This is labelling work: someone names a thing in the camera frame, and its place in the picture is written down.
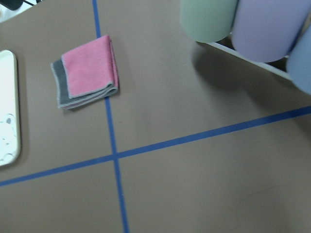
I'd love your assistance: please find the cream bear tray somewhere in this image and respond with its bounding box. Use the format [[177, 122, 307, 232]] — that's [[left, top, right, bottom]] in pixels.
[[0, 50, 21, 166]]

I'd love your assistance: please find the pink folded cloth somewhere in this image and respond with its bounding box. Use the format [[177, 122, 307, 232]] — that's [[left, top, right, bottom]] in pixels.
[[61, 34, 119, 99]]

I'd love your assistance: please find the grey folded cloth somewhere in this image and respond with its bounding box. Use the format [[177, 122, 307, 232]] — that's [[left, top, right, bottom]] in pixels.
[[51, 59, 119, 110]]

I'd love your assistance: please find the green cup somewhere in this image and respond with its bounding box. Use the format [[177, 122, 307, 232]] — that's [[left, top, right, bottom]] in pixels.
[[180, 0, 238, 43]]

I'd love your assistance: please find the purple cup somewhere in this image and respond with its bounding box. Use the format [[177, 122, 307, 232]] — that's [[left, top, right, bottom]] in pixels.
[[231, 0, 311, 63]]

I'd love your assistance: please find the blue cup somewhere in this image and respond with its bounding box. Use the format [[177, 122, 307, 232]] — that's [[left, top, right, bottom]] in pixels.
[[286, 26, 311, 95]]

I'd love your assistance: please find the white wire cup rack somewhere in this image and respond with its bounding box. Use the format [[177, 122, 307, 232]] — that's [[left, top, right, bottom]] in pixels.
[[208, 32, 291, 81]]

